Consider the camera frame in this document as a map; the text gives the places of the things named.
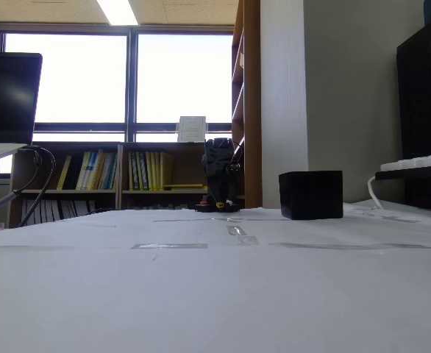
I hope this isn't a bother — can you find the ceiling light panel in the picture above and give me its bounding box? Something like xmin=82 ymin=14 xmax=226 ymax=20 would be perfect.
xmin=96 ymin=0 xmax=140 ymax=26

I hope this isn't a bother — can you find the framed paper sign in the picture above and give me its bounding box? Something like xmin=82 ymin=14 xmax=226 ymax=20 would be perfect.
xmin=176 ymin=115 xmax=208 ymax=143

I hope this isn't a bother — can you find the slanted yellow book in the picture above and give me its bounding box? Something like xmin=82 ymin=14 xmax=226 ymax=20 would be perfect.
xmin=56 ymin=154 xmax=73 ymax=191

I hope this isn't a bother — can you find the white power strip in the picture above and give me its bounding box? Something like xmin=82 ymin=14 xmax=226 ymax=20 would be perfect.
xmin=380 ymin=152 xmax=431 ymax=173

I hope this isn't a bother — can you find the white blue book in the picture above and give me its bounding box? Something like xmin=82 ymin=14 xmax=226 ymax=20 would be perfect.
xmin=85 ymin=151 xmax=99 ymax=191

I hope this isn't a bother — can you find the black pegboard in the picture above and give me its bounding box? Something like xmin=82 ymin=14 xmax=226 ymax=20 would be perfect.
xmin=396 ymin=9 xmax=431 ymax=211

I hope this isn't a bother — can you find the tall wooden bookshelf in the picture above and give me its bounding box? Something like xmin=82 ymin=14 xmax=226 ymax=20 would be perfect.
xmin=231 ymin=0 xmax=263 ymax=210

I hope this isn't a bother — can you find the black square container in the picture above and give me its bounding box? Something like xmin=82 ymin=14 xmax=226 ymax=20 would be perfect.
xmin=278 ymin=170 xmax=344 ymax=221

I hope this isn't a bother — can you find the white yellow book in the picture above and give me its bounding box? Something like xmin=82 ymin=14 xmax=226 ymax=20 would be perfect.
xmin=75 ymin=151 xmax=91 ymax=191

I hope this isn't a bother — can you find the dark window frame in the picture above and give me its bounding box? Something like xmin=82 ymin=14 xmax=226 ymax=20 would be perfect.
xmin=0 ymin=24 xmax=235 ymax=144

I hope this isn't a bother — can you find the black laptop cable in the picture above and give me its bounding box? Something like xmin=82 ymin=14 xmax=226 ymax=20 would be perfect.
xmin=16 ymin=145 xmax=57 ymax=228

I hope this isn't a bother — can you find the white paper table cover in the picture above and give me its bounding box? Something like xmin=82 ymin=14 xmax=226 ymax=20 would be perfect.
xmin=0 ymin=200 xmax=431 ymax=353

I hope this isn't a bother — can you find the flat yellow folder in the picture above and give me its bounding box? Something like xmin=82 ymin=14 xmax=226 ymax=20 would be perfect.
xmin=163 ymin=183 xmax=204 ymax=191

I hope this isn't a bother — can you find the tall yellow book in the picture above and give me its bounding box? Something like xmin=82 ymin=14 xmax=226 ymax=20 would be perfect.
xmin=90 ymin=149 xmax=107 ymax=191

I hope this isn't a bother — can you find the black laptop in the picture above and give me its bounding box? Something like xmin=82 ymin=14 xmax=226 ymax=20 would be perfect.
xmin=0 ymin=51 xmax=43 ymax=166

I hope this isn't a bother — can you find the white power cable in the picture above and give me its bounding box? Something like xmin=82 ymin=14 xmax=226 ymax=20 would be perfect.
xmin=367 ymin=174 xmax=385 ymax=210

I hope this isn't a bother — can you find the low wooden bookshelf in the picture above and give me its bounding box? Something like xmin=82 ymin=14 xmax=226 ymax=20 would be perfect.
xmin=118 ymin=141 xmax=210 ymax=211
xmin=8 ymin=141 xmax=124 ymax=229

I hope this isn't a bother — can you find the white teal book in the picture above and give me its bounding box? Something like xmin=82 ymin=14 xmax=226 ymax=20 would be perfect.
xmin=99 ymin=152 xmax=119 ymax=191

